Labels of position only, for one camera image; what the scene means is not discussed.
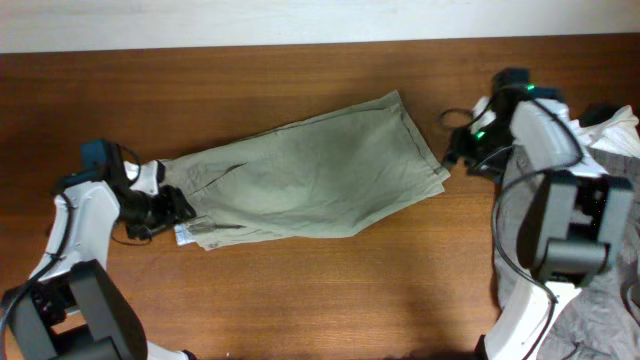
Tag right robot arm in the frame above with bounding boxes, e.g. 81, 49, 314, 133
442, 68, 634, 359

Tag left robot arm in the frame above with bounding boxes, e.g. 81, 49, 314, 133
1, 139, 195, 360

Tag grey shorts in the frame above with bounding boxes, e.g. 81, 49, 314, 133
494, 147, 639, 360

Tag khaki shorts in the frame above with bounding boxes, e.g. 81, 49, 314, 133
164, 91, 449, 250

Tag white garment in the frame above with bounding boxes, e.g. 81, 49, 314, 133
569, 105, 639, 158

